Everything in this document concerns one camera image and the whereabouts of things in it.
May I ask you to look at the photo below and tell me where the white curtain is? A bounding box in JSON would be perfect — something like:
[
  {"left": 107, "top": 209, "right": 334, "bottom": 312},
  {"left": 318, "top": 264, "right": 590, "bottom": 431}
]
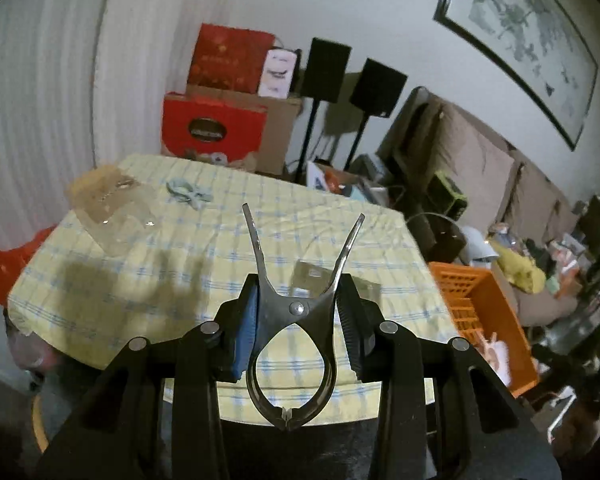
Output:
[{"left": 0, "top": 0, "right": 118, "bottom": 381}]

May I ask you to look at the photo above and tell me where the red box with oval label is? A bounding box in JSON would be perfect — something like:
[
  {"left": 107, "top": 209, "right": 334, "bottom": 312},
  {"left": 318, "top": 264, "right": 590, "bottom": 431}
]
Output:
[{"left": 160, "top": 92, "right": 268, "bottom": 168}]

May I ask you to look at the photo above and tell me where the black speaker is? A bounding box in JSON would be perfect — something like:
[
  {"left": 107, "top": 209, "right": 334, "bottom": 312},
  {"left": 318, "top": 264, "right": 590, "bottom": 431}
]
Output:
[
  {"left": 350, "top": 58, "right": 408, "bottom": 118},
  {"left": 300, "top": 37, "right": 352, "bottom": 103}
]

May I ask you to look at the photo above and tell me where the green black portable device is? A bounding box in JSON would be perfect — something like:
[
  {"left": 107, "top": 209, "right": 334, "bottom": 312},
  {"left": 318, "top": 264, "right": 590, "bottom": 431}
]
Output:
[{"left": 427, "top": 171, "right": 468, "bottom": 221}]

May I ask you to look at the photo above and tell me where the open cardboard box with clutter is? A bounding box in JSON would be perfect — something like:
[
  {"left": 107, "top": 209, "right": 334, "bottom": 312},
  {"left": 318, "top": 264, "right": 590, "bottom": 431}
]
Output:
[{"left": 307, "top": 160, "right": 381, "bottom": 201}]

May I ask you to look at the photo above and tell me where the medium brown cushion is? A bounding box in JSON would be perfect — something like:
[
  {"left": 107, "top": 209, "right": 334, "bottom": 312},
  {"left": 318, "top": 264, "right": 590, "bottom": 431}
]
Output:
[{"left": 505, "top": 160, "right": 563, "bottom": 241}]

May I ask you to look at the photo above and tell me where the orange plastic basket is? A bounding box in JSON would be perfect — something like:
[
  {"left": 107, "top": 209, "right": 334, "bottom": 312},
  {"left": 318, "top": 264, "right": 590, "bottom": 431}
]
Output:
[{"left": 427, "top": 261, "right": 540, "bottom": 397}]

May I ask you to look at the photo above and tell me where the brown cardboard box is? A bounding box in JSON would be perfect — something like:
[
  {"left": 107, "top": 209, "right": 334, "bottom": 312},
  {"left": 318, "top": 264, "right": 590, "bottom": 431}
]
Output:
[{"left": 186, "top": 84, "right": 303, "bottom": 176}]

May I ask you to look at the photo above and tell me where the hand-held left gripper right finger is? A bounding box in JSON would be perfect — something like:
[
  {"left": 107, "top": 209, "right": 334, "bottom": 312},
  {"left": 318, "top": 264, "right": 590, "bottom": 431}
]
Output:
[{"left": 336, "top": 274, "right": 563, "bottom": 480}]

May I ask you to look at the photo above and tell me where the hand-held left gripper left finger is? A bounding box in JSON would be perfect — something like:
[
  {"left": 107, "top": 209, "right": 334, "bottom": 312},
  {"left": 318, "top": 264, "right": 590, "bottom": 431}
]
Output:
[{"left": 35, "top": 274, "right": 258, "bottom": 480}]

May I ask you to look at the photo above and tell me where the red patterned gift box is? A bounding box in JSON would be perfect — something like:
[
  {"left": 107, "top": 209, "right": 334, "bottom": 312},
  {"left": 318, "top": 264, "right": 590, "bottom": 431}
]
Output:
[{"left": 187, "top": 23, "right": 276, "bottom": 95}]

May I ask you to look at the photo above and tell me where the yellow cloth bag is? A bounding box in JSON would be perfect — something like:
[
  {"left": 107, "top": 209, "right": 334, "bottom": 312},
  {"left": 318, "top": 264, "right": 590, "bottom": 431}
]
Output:
[{"left": 497, "top": 249, "right": 546, "bottom": 293}]

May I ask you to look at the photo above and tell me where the yellow plaid tablecloth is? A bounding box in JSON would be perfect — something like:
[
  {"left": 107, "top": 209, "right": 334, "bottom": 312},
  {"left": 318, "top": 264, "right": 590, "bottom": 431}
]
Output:
[{"left": 7, "top": 154, "right": 462, "bottom": 423}]

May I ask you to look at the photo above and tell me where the light blue plastic clip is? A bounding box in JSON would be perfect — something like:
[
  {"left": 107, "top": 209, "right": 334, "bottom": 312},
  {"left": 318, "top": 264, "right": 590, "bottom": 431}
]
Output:
[{"left": 166, "top": 178, "right": 213, "bottom": 209}]

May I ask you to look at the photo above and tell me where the framed ink painting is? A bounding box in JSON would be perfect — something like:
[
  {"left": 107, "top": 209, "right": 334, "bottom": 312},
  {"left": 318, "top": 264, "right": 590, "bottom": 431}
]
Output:
[{"left": 434, "top": 0, "right": 600, "bottom": 152}]

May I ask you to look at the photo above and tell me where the red plastic bag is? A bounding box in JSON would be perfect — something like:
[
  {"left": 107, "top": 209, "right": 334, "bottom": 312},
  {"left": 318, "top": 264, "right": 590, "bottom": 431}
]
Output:
[{"left": 0, "top": 226, "right": 56, "bottom": 306}]

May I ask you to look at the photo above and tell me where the large brown cushion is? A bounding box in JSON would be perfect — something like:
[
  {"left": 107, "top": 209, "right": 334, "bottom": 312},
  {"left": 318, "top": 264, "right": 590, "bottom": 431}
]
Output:
[{"left": 432, "top": 105, "right": 516, "bottom": 233}]

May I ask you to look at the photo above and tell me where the small white box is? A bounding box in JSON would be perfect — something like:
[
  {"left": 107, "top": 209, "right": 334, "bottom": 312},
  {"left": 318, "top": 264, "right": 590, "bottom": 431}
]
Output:
[{"left": 257, "top": 49, "right": 297, "bottom": 98}]

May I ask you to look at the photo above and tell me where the black speaker stand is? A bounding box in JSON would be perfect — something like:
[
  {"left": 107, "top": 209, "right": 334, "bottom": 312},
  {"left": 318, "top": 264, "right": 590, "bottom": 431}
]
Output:
[
  {"left": 297, "top": 100, "right": 323, "bottom": 183},
  {"left": 342, "top": 115, "right": 371, "bottom": 171}
]

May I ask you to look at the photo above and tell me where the white nail lamp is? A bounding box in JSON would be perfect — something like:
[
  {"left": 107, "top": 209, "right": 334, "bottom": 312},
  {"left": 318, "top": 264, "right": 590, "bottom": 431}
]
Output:
[{"left": 457, "top": 226, "right": 498, "bottom": 266}]

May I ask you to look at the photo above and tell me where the brown sofa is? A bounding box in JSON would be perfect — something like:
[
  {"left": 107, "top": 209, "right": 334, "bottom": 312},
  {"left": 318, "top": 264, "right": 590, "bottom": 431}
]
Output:
[{"left": 377, "top": 86, "right": 596, "bottom": 326}]

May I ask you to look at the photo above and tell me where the steel clip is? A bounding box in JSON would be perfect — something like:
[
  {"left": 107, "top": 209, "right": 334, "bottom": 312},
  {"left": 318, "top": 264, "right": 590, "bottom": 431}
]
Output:
[{"left": 242, "top": 203, "right": 366, "bottom": 432}]

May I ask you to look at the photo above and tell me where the dark wooden cabinet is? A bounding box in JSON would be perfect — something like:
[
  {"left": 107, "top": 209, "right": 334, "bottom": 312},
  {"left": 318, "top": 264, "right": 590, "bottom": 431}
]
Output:
[{"left": 582, "top": 195, "right": 600, "bottom": 306}]

